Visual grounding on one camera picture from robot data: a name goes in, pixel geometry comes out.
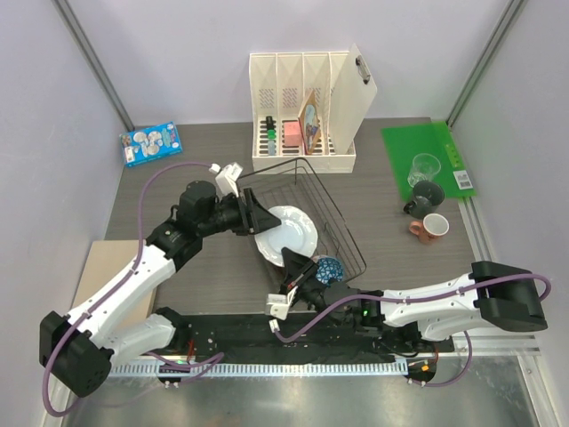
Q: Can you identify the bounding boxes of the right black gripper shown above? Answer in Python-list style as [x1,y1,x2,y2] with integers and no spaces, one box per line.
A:
[280,246,343,327]

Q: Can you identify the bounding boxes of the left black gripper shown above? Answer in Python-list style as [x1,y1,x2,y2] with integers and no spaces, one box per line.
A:
[197,188,280,238]

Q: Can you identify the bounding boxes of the white plate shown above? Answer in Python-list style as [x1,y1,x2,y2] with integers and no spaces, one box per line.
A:
[254,205,318,267]

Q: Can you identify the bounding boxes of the pink mug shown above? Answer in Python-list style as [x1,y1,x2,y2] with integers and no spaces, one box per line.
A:
[409,213,450,244]

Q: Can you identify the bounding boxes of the grey mug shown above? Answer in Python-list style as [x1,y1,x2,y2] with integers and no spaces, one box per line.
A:
[403,181,445,220]

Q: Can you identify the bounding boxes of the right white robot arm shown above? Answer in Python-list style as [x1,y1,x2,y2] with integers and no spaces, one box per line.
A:
[267,261,551,351]

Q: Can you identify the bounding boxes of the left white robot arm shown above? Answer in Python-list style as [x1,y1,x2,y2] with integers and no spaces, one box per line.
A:
[39,181,281,398]

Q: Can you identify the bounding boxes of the blue patterned bowl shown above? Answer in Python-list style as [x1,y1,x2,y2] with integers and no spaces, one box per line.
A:
[312,255,344,286]

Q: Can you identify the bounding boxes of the small bottles in organizer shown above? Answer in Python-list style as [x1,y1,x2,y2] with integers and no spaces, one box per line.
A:
[266,116,276,156]

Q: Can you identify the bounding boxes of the pink box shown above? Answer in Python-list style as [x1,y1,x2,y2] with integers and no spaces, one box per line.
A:
[283,121,303,148]

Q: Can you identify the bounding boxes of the picture book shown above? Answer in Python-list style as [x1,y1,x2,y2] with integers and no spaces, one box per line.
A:
[298,88,322,155]

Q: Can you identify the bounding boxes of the white file organizer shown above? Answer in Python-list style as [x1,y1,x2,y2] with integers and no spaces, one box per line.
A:
[249,51,357,173]

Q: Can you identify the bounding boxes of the blue picture box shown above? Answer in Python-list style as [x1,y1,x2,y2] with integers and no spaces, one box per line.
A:
[119,122,183,167]

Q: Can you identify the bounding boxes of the green plastic folder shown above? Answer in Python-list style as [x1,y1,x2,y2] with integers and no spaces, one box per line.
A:
[381,121,477,199]

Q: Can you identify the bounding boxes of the white clipboard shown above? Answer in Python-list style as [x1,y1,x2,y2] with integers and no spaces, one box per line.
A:
[328,44,378,155]

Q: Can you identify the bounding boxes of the beige wooden board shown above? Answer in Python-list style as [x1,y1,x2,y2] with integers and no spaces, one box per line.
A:
[71,240,156,328]

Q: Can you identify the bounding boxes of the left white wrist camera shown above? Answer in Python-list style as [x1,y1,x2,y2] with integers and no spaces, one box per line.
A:
[209,162,243,196]

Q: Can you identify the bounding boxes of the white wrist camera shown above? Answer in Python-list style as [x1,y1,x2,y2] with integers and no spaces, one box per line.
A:
[265,287,297,333]
[209,162,243,196]

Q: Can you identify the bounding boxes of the black wire dish rack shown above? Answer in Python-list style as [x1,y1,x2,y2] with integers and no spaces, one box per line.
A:
[237,157,367,283]

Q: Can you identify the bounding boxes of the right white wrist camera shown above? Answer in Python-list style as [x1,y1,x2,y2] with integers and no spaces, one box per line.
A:
[265,287,297,333]

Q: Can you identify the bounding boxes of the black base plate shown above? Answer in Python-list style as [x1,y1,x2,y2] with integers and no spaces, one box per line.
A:
[153,302,454,365]

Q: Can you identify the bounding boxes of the perforated metal rail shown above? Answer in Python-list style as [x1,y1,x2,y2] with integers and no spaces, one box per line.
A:
[109,359,408,381]

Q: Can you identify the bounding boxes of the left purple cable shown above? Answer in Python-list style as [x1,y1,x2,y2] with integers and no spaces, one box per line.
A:
[41,161,226,418]

